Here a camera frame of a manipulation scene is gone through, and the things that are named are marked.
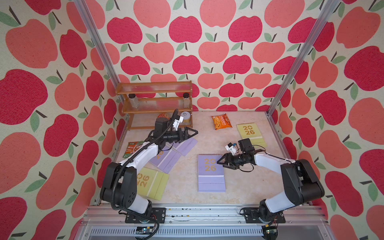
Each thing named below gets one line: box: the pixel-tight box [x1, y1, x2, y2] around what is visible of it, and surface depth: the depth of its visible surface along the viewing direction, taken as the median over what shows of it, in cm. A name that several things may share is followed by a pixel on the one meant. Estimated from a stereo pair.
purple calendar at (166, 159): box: [149, 148, 182, 174], surface depth 95 cm
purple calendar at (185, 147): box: [172, 137, 198, 157], surface depth 103 cm
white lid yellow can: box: [180, 111, 191, 124], surface depth 113 cm
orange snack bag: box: [211, 113, 233, 131], surface depth 113 cm
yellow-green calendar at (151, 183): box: [137, 167, 170, 201], surface depth 86 cm
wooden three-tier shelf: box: [115, 80, 193, 130], surface depth 113 cm
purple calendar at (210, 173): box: [198, 154, 226, 193], surface depth 87 cm
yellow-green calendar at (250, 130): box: [236, 122, 267, 148], surface depth 110 cm
